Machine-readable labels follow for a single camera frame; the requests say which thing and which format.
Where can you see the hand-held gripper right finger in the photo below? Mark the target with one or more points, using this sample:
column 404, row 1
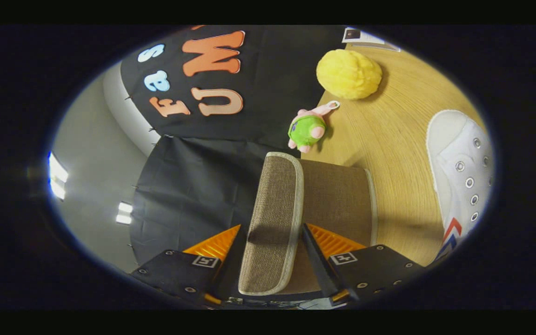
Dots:
column 319, row 270

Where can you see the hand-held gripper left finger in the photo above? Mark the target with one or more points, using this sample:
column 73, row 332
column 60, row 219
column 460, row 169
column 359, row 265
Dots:
column 231, row 274

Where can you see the brown fabric storage box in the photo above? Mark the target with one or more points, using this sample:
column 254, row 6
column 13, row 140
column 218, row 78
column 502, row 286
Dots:
column 338, row 200

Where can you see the white canvas shoe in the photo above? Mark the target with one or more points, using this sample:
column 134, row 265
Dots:
column 458, row 153

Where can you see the ceiling light panel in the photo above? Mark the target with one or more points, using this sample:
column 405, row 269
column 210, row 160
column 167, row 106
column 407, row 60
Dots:
column 57, row 177
column 124, row 213

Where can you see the pink and green plush toy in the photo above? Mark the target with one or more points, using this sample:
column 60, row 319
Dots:
column 305, row 130

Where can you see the yellow fluffy plush ball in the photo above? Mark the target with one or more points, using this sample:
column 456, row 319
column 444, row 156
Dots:
column 349, row 74

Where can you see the white book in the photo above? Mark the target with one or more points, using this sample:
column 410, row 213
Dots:
column 370, row 39

